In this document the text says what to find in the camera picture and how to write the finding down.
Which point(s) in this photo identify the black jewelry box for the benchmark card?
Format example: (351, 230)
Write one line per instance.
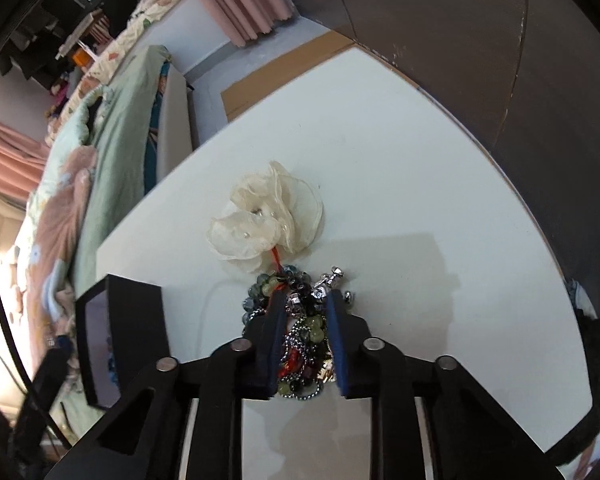
(115, 340)

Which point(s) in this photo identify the brown cardboard sheet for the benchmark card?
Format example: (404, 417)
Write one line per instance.
(280, 75)

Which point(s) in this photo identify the bed with white frame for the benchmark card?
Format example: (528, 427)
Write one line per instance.
(175, 115)

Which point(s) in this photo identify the bed with floral bedding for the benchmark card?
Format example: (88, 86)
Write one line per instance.
(80, 200)

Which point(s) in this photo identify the cream fabric flower accessory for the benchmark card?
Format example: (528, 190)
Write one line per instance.
(267, 215)

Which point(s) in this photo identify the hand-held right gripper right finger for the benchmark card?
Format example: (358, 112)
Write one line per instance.
(338, 345)

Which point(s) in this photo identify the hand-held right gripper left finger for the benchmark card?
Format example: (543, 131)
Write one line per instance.
(276, 340)

